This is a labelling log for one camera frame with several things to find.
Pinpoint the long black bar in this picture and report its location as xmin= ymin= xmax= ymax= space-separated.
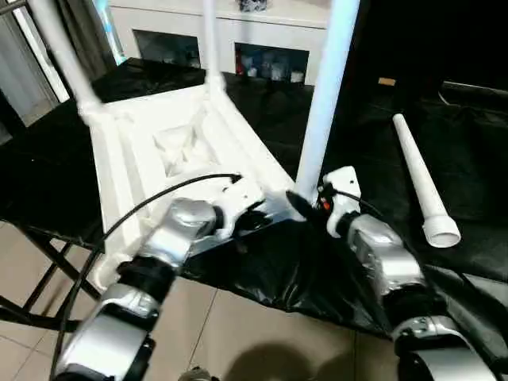
xmin=441 ymin=80 xmax=508 ymax=97

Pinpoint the white plastic table top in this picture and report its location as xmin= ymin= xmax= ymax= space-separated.
xmin=78 ymin=74 xmax=307 ymax=291

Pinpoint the white cabinet with glass doors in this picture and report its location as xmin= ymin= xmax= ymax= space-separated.
xmin=108 ymin=0 xmax=333 ymax=87

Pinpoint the black mat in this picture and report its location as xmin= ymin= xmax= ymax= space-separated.
xmin=0 ymin=57 xmax=508 ymax=358

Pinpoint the white plastic table leg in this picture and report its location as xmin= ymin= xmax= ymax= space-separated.
xmin=202 ymin=0 xmax=228 ymax=95
xmin=294 ymin=0 xmax=363 ymax=200
xmin=29 ymin=0 xmax=103 ymax=117
xmin=391 ymin=112 xmax=463 ymax=251

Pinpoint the dark brown rounded object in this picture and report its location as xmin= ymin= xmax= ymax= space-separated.
xmin=177 ymin=367 xmax=212 ymax=381

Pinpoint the black and white stand pole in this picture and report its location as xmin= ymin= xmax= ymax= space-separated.
xmin=10 ymin=6 xmax=71 ymax=105

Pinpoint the grey curtain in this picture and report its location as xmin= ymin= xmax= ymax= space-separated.
xmin=54 ymin=0 xmax=117 ymax=81

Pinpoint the black folding table frame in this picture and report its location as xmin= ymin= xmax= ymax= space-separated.
xmin=0 ymin=221 xmax=105 ymax=331

